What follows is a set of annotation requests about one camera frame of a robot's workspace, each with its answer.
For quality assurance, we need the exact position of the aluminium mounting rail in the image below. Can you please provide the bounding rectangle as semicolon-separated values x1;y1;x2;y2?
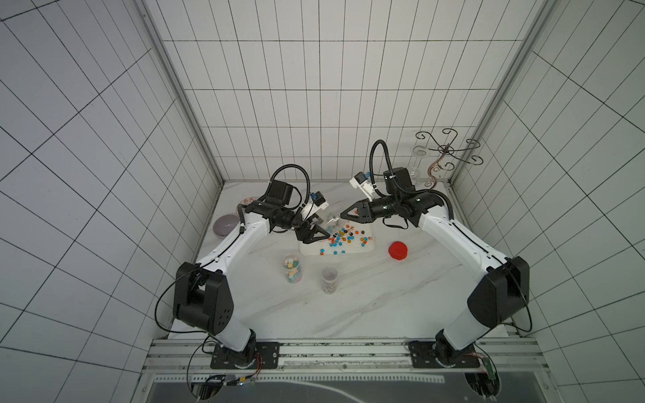
143;338;548;377

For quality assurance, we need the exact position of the clear lollipop jar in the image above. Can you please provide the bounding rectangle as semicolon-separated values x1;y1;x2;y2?
320;213;342;238

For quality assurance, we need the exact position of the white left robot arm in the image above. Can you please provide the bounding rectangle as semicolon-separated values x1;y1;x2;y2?
173;164;329;360

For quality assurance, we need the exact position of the jar of small dark candies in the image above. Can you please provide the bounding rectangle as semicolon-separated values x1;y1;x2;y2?
322;268;339;294

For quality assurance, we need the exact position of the clear hanging wine glass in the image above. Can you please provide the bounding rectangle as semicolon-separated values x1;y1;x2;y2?
407;145;428;185

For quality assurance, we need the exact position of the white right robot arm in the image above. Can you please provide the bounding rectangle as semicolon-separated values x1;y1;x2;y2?
340;161;530;367

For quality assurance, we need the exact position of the jar of pastel candies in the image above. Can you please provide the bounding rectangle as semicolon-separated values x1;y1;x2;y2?
282;255;302;284

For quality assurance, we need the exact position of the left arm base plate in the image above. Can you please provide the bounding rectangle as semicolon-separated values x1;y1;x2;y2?
210;342;282;370

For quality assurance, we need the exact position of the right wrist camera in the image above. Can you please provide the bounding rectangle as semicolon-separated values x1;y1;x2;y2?
349;171;377;201

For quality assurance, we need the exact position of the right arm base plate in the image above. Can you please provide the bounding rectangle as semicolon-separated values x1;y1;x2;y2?
406;340;480;369

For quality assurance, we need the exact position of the red jar lid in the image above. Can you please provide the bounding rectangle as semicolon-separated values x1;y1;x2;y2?
388;241;408;260

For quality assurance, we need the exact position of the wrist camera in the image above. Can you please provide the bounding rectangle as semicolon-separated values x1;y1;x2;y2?
349;171;377;201
302;191;329;220

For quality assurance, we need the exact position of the colourful patterned bowl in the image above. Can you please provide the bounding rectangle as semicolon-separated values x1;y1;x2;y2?
236;197;258;213

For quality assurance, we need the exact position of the copper wine glass rack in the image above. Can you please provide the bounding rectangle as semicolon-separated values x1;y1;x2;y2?
413;127;484;190

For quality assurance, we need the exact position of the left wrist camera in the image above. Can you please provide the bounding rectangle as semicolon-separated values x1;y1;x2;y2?
302;191;329;220

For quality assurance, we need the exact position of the white plastic tray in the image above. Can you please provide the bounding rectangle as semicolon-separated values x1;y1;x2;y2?
299;211;376;257

